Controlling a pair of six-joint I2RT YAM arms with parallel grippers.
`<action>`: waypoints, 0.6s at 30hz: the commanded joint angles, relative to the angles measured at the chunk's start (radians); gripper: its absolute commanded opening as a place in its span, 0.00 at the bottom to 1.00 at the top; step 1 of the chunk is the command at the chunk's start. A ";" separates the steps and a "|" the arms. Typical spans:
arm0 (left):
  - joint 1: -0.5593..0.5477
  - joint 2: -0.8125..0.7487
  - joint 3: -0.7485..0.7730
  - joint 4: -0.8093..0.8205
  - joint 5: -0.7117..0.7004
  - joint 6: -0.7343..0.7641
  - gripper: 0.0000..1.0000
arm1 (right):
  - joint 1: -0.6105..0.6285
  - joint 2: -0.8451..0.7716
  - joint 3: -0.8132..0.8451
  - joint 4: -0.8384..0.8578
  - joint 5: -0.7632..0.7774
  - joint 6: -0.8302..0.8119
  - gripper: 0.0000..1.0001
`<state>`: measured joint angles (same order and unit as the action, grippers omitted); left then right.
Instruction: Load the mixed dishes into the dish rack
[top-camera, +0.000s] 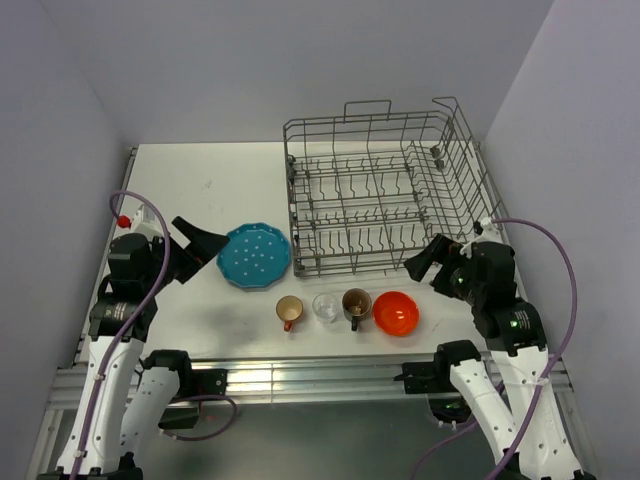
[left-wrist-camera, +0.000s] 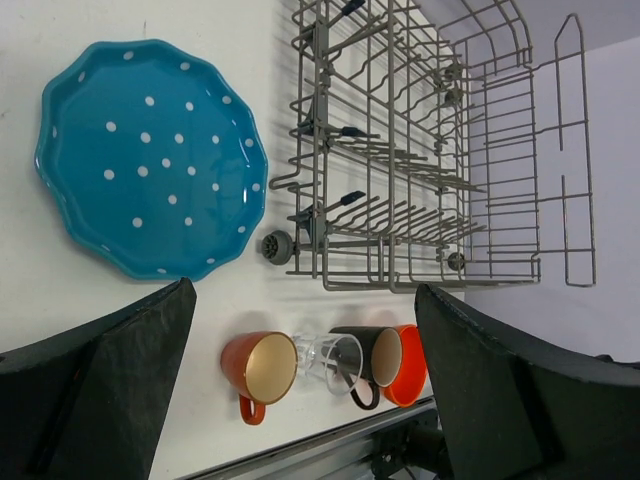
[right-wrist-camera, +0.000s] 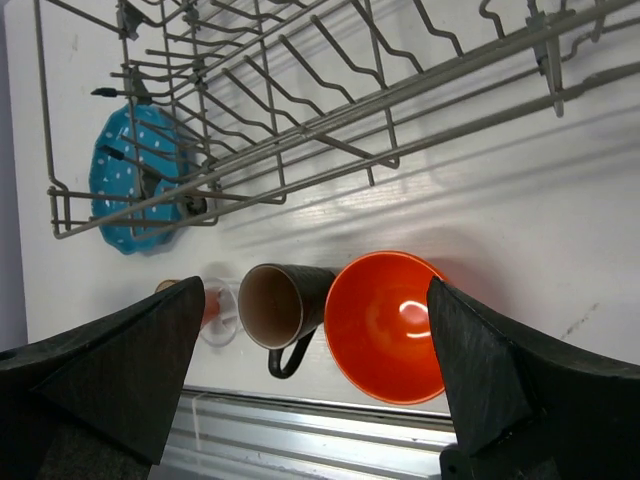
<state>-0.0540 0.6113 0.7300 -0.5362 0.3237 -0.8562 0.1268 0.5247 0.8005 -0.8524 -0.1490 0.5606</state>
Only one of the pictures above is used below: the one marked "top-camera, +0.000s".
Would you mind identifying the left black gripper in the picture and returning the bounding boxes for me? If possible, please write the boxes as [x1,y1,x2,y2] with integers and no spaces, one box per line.
[141,216,228,293]

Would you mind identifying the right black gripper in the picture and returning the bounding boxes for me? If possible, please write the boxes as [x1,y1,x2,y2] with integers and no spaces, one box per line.
[403,231,484,303]

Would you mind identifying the orange bowl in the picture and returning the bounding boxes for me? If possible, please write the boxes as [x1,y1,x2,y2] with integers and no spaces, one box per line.
[372,291,420,337]

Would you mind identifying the dark brown mug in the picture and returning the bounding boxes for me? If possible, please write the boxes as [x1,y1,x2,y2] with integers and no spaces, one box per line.
[342,288,372,332]

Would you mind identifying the clear glass tumbler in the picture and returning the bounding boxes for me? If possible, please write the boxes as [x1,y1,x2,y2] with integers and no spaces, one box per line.
[312,293,340,324]

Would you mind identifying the orange ceramic cup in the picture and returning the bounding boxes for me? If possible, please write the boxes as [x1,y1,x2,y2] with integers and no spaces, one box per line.
[275,295,304,332]

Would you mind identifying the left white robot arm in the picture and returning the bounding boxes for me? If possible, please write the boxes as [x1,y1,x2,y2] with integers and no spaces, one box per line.
[44,214,229,479]

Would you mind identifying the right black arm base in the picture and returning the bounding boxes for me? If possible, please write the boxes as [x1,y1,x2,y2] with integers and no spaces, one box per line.
[393,362,452,395]

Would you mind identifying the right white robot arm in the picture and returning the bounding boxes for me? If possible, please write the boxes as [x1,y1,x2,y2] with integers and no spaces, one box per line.
[404,234,592,479]

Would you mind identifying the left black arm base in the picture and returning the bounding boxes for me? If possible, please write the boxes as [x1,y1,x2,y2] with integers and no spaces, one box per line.
[191,368,228,396]

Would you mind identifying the blue polka dot plate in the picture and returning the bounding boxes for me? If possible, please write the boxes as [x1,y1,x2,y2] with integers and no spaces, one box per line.
[216,222,291,289]

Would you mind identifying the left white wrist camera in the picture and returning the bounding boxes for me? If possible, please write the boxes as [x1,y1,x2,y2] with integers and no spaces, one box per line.
[116,204,164,241]

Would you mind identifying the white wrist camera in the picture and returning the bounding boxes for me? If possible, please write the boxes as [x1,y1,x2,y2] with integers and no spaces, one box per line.
[460,217,503,258]
[116,204,164,241]

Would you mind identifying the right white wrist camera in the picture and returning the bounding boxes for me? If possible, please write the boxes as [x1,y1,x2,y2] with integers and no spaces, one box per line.
[460,217,503,258]

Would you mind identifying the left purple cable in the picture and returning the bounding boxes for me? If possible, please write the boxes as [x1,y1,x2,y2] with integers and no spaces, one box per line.
[69,190,239,480]

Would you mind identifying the purple cable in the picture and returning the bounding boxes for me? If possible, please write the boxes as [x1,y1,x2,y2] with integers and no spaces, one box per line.
[409,217,579,480]
[69,190,239,480]

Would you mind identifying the grey wire dish rack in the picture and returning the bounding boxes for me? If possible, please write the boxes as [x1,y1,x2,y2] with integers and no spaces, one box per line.
[283,96,506,278]

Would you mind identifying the aluminium mounting rail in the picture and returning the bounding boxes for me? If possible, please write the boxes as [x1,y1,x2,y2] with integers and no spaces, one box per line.
[46,354,573,411]

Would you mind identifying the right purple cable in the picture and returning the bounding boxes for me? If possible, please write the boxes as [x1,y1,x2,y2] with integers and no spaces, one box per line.
[409,217,579,480]

